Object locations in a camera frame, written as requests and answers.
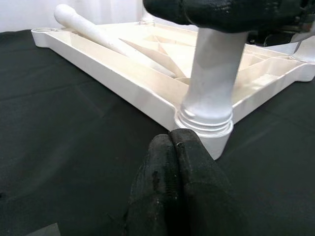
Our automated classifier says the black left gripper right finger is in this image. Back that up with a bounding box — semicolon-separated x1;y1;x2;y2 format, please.
169;128;248;236

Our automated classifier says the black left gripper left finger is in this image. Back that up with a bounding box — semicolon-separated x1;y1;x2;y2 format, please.
124;134;184;236

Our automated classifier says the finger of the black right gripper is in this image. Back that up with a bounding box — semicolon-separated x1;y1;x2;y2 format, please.
143;0;303;34

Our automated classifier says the white plastic children table top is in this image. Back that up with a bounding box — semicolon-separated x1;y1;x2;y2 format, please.
31;21;315;162

